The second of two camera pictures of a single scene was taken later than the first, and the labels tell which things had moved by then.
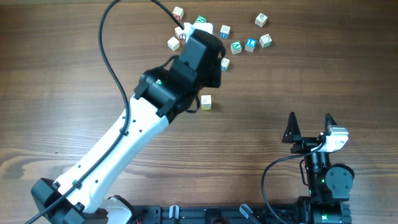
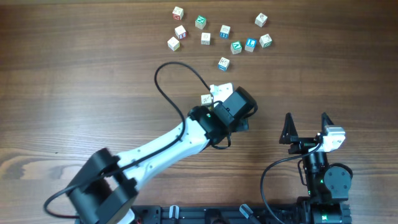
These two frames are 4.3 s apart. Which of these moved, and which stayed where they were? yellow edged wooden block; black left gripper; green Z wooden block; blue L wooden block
Moved: black left gripper
Stayed: blue L wooden block; green Z wooden block; yellow edged wooden block
